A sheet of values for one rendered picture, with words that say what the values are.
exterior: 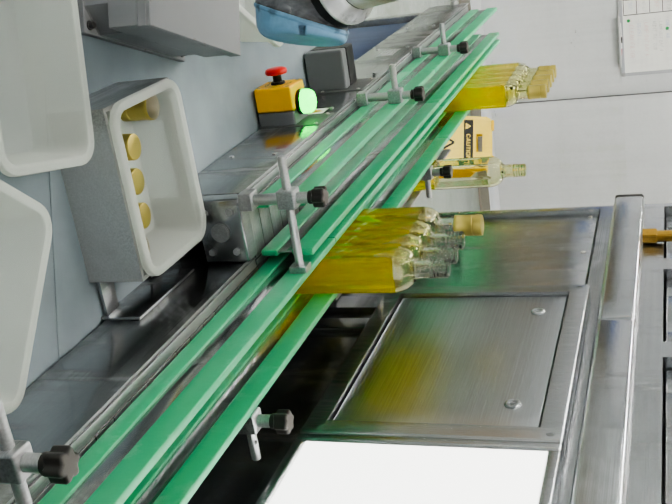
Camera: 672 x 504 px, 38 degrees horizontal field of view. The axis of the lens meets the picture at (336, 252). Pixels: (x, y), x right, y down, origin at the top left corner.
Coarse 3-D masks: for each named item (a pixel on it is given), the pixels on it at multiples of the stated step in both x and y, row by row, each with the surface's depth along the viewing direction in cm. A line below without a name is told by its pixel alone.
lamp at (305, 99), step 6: (300, 90) 172; (306, 90) 172; (312, 90) 173; (300, 96) 172; (306, 96) 171; (312, 96) 172; (300, 102) 172; (306, 102) 171; (312, 102) 172; (300, 108) 172; (306, 108) 172; (312, 108) 173
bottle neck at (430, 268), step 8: (416, 264) 141; (424, 264) 141; (432, 264) 141; (440, 264) 140; (448, 264) 142; (416, 272) 141; (424, 272) 141; (432, 272) 141; (440, 272) 140; (448, 272) 142
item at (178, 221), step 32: (128, 96) 118; (160, 96) 128; (128, 128) 130; (160, 128) 130; (160, 160) 132; (192, 160) 132; (128, 192) 117; (160, 192) 134; (192, 192) 133; (160, 224) 135; (192, 224) 134; (160, 256) 126
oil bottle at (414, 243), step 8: (344, 240) 151; (352, 240) 151; (360, 240) 150; (368, 240) 150; (376, 240) 149; (384, 240) 148; (392, 240) 148; (400, 240) 147; (408, 240) 147; (416, 240) 147; (408, 248) 146; (416, 248) 146; (416, 256) 146
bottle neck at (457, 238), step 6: (432, 234) 152; (438, 234) 152; (444, 234) 151; (450, 234) 151; (456, 234) 151; (462, 234) 151; (432, 240) 152; (438, 240) 151; (444, 240) 151; (450, 240) 151; (456, 240) 150; (462, 240) 152; (462, 246) 151
